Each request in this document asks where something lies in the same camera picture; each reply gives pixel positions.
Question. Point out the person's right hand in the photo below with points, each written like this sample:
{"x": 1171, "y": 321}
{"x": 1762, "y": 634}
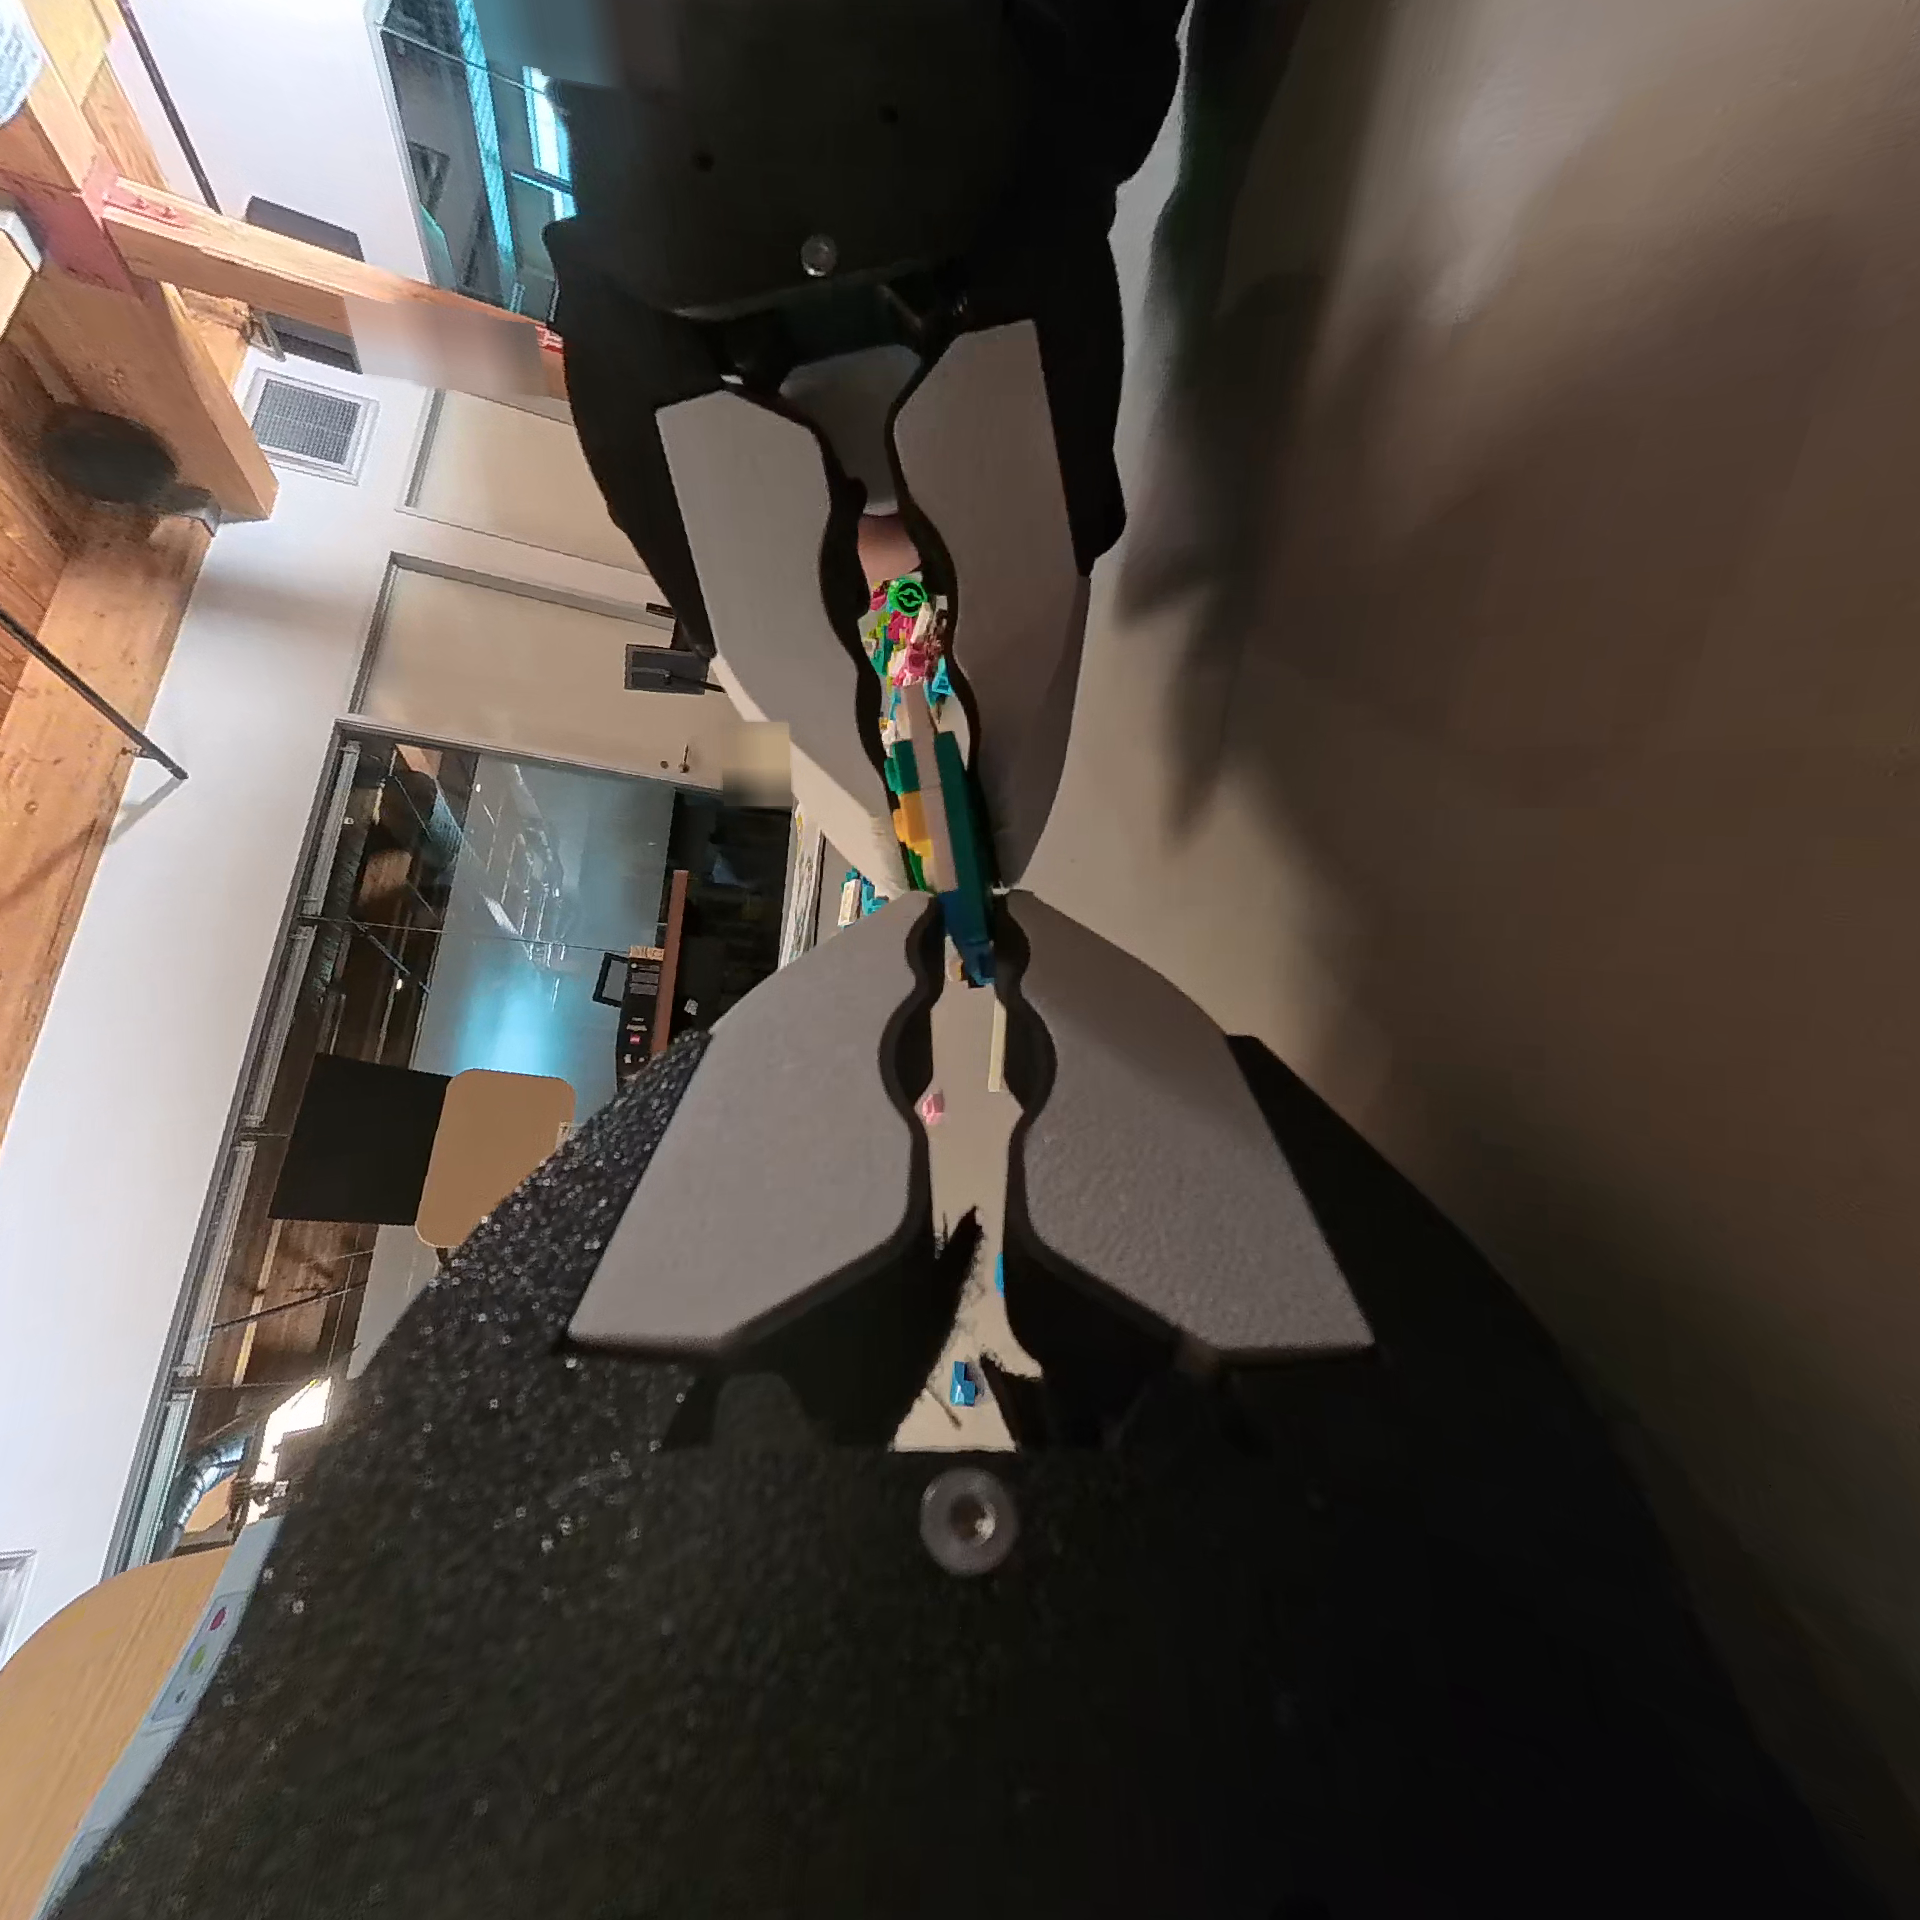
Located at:
{"x": 890, "y": 543}

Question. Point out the black kiosk device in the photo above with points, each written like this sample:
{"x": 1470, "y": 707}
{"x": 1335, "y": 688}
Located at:
{"x": 634, "y": 1013}

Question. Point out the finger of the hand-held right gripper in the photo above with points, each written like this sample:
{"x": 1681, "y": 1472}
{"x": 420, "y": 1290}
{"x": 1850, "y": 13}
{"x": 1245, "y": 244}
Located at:
{"x": 747, "y": 555}
{"x": 1003, "y": 524}

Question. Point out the frosted window pane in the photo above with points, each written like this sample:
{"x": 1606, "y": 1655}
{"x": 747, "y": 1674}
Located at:
{"x": 509, "y": 472}
{"x": 509, "y": 645}

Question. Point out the tan chair back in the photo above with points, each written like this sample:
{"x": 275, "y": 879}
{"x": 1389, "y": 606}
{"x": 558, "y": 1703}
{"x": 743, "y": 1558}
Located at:
{"x": 495, "y": 1154}

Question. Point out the wall vent grille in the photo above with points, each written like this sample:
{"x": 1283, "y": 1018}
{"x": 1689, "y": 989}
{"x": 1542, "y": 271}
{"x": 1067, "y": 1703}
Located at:
{"x": 307, "y": 427}

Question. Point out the round wooden table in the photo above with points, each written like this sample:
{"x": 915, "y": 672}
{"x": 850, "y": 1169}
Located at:
{"x": 89, "y": 1726}

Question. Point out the wooden beam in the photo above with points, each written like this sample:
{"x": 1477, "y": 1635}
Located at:
{"x": 330, "y": 278}

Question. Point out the multicoloured toy brick assembly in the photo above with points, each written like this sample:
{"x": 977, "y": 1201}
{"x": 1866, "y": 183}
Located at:
{"x": 948, "y": 842}

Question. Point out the white long toy plate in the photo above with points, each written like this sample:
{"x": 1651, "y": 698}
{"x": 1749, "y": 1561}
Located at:
{"x": 998, "y": 1046}

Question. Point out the black round fixture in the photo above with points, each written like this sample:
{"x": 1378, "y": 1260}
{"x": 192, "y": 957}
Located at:
{"x": 117, "y": 464}

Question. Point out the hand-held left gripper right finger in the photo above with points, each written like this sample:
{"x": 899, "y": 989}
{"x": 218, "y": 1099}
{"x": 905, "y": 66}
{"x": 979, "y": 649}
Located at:
{"x": 1185, "y": 1169}

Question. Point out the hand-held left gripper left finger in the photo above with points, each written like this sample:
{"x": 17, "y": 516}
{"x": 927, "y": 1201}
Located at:
{"x": 747, "y": 1169}

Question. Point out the black chair back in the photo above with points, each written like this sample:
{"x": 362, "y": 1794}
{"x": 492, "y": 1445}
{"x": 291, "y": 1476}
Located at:
{"x": 352, "y": 1141}

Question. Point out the black metal rod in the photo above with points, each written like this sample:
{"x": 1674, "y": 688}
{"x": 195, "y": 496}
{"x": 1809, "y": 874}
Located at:
{"x": 105, "y": 707}

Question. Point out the shiny metal pipe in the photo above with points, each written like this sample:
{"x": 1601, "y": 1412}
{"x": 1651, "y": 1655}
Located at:
{"x": 226, "y": 1484}

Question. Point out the red metal bracket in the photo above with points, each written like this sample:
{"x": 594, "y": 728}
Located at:
{"x": 117, "y": 216}

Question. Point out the black wall-mounted device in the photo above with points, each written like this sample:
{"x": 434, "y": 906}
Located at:
{"x": 665, "y": 668}

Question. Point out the teal glass window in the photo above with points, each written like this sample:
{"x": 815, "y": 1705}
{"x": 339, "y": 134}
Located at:
{"x": 480, "y": 152}

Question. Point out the glass partition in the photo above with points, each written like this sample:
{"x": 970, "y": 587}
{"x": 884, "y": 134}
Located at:
{"x": 523, "y": 899}

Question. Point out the black box on wall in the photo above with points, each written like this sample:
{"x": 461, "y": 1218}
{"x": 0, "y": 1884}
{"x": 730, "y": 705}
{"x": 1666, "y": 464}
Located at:
{"x": 304, "y": 226}

